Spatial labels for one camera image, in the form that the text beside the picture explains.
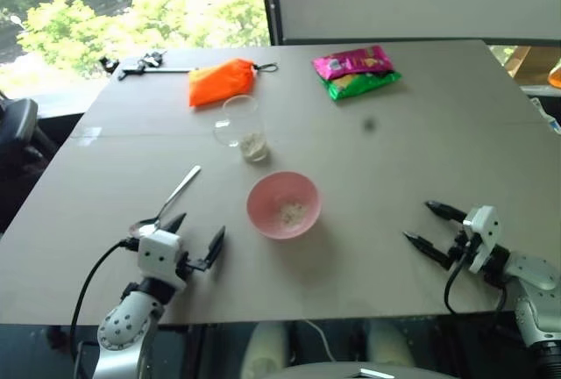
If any white cable under table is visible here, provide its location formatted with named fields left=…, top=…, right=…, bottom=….
left=301, top=318, right=337, bottom=363

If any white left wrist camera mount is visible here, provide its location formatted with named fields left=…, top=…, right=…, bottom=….
left=137, top=229, right=182, bottom=289

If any green snack packet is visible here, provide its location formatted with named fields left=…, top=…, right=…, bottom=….
left=321, top=69, right=402, bottom=102

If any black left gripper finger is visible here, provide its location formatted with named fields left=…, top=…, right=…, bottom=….
left=205, top=225, right=227, bottom=270
left=163, top=212, right=188, bottom=237

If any white rounded shape under table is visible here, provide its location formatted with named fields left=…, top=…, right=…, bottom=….
left=239, top=320, right=291, bottom=379
left=365, top=318, right=416, bottom=369

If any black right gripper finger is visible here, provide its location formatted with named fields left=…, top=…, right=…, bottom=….
left=424, top=199, right=468, bottom=224
left=402, top=230, right=454, bottom=271

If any beige food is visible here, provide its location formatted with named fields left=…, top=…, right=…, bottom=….
left=278, top=202, right=309, bottom=225

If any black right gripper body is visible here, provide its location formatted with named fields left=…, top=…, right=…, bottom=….
left=445, top=229, right=482, bottom=273

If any white and blue object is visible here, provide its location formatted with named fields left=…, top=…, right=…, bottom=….
left=529, top=97, right=561, bottom=135

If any clear plastic cup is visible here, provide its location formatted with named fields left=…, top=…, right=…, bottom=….
left=212, top=94, right=269, bottom=164

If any silver metal spoon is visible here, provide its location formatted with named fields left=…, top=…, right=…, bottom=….
left=128, top=164, right=202, bottom=238

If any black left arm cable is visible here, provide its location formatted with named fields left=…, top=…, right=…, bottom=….
left=68, top=240, right=142, bottom=379

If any grey rounded robot body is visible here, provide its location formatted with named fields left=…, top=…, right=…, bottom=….
left=261, top=360, right=459, bottom=379

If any small black clamp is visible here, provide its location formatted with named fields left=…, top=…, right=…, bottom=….
left=98, top=55, right=121, bottom=75

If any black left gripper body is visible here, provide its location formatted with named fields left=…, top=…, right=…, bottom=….
left=174, top=251, right=217, bottom=282

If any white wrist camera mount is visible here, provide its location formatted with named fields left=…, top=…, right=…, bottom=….
left=463, top=204, right=501, bottom=275
left=137, top=229, right=182, bottom=289

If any grey metal bar tool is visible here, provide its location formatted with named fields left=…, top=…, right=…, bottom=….
left=116, top=50, right=199, bottom=82

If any pink plastic bowl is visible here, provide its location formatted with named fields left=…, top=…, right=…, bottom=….
left=245, top=170, right=323, bottom=240

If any orange fabric pouch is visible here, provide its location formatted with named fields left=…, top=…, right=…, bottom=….
left=188, top=57, right=258, bottom=109

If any wooden board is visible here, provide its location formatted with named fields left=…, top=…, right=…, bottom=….
left=502, top=45, right=534, bottom=78

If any magenta snack packet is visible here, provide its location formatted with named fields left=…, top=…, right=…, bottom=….
left=311, top=44, right=393, bottom=82

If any black office chair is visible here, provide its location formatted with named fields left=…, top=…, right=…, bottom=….
left=0, top=89, right=60, bottom=233

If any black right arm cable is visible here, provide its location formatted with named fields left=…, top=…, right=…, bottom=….
left=444, top=258, right=509, bottom=315

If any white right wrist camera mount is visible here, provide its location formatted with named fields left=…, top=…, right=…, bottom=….
left=463, top=204, right=501, bottom=275

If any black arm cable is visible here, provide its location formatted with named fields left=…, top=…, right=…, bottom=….
left=68, top=240, right=142, bottom=379
left=444, top=258, right=509, bottom=315

